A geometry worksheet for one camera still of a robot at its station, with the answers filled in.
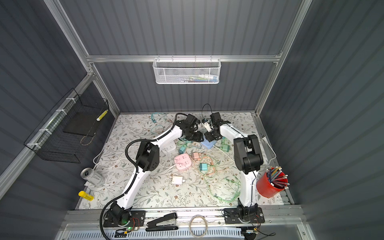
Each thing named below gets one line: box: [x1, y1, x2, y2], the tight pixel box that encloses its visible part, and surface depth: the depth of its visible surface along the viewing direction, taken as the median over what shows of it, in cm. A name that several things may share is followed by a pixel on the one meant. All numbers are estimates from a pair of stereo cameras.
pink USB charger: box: [192, 152, 199, 161], surface depth 96 cm
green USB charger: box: [222, 144, 231, 152], surface depth 100 cm
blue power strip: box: [200, 136, 217, 150], surface depth 101 cm
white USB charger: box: [172, 176, 183, 185], surface depth 86 cm
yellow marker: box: [78, 190, 95, 202], surface depth 77 cm
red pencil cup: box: [256, 166, 290, 198], surface depth 75 cm
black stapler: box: [145, 212, 179, 232], surface depth 72 cm
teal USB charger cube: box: [200, 163, 208, 171], surface depth 91 cm
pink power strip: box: [174, 153, 192, 170], surface depth 93 cm
